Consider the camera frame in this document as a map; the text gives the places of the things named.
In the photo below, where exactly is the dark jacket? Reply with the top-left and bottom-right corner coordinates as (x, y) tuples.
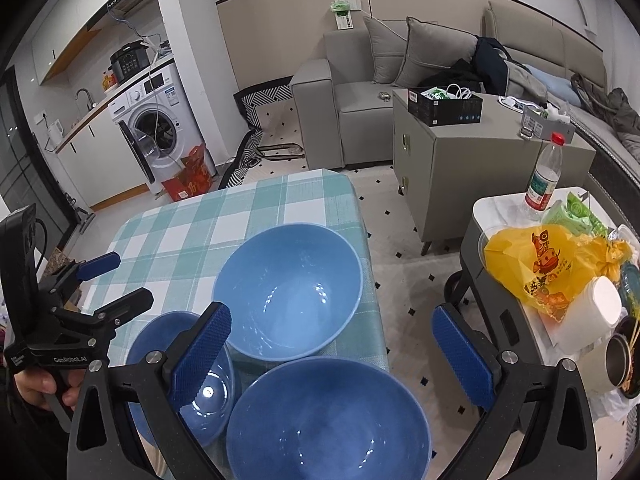
(417, 36), (513, 96)

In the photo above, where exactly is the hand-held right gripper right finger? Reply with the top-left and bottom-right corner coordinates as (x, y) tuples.
(431, 304), (598, 480)

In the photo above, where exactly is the range hood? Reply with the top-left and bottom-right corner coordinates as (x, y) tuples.
(87, 0), (157, 36)

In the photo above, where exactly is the grey sofa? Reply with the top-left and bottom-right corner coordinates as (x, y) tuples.
(291, 0), (640, 171)

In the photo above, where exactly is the white kitchen counter cabinet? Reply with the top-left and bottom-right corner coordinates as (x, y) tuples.
(54, 87), (151, 211)

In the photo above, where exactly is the grey sofa pillow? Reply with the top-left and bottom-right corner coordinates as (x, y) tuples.
(392, 16), (478, 88)
(363, 15), (408, 85)

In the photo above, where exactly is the light blue pillow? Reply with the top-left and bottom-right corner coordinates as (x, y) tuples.
(540, 71), (576, 108)

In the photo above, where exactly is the red cardboard box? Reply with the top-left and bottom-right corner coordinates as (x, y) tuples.
(161, 142), (217, 203)

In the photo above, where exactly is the grey blanket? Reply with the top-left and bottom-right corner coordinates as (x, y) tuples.
(570, 72), (640, 161)

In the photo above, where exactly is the teal checked tablecloth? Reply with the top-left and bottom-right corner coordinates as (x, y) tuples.
(80, 169), (391, 480)

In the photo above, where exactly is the white washing machine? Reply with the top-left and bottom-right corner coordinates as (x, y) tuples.
(109, 62), (216, 196)

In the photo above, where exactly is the white paper cup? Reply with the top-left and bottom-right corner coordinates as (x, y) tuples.
(556, 276), (624, 356)

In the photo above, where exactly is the black cardboard box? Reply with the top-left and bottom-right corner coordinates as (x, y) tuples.
(407, 86), (485, 127)

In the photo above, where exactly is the grey cabinet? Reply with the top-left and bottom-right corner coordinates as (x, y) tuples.
(392, 87), (597, 256)

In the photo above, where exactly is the plastic water bottle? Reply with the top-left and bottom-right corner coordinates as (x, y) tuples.
(524, 131), (566, 222)

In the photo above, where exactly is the black pressure cooker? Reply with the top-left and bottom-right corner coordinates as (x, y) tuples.
(109, 42), (152, 82)

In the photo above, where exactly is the person's left forearm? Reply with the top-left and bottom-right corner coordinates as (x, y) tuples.
(0, 375), (71, 480)

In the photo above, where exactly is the small white side table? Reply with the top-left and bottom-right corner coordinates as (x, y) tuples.
(442, 187), (640, 441)

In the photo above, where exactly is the patterned folding chair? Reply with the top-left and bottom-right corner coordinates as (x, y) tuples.
(219, 76), (303, 191)

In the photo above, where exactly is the blue bowl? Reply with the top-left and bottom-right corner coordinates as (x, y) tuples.
(212, 224), (365, 363)
(226, 356), (432, 480)
(125, 311), (236, 448)

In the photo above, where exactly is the green plastic bag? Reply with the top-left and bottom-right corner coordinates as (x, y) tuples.
(541, 194), (612, 241)

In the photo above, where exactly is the yellow plastic bag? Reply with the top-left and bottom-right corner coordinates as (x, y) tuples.
(484, 225), (632, 322)

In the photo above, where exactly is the tissue box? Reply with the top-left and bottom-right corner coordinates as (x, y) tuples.
(520, 105), (576, 143)

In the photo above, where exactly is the white upper kitchen cabinet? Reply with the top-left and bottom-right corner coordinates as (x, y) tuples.
(32, 10), (106, 86)

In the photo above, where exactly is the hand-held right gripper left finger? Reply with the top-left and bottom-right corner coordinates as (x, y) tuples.
(65, 301), (233, 480)

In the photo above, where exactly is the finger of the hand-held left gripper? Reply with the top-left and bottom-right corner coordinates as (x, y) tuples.
(49, 287), (155, 345)
(39, 252), (122, 306)

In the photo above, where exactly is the paper cup with chopsticks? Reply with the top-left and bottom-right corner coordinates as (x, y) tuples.
(602, 332), (640, 397)

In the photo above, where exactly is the dark glass door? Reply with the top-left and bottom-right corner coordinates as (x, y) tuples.
(0, 67), (76, 246)

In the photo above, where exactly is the person's left hand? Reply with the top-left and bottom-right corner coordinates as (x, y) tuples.
(14, 370), (83, 413)

